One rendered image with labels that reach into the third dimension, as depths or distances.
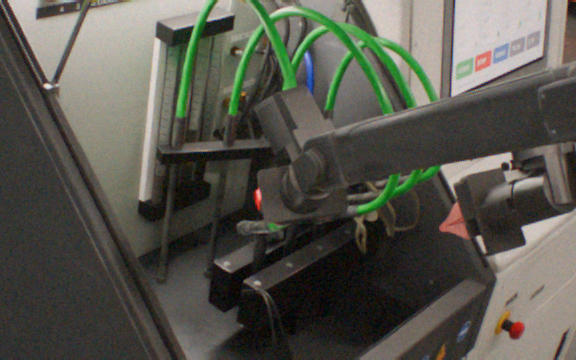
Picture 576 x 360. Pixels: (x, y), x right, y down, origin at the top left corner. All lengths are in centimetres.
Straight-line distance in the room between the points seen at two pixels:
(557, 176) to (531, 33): 100
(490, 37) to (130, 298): 102
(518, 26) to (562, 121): 134
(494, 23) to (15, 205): 104
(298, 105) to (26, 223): 43
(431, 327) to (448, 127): 73
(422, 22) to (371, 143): 81
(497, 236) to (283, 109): 32
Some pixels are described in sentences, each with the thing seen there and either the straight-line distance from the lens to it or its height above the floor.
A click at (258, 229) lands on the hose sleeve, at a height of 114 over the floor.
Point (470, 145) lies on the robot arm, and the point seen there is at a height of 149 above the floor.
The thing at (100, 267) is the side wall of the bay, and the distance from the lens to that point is 116.
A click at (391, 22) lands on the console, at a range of 163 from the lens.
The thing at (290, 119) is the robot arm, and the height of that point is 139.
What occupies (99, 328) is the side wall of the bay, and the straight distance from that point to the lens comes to 121.
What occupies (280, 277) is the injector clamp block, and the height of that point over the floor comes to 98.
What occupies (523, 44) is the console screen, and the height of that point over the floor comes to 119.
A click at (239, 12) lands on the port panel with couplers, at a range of 164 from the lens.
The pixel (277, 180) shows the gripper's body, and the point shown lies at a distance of 111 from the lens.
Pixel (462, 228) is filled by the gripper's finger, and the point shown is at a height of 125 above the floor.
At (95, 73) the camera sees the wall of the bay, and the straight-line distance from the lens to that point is 145.
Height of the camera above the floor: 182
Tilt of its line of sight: 29 degrees down
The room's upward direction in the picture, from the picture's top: 11 degrees clockwise
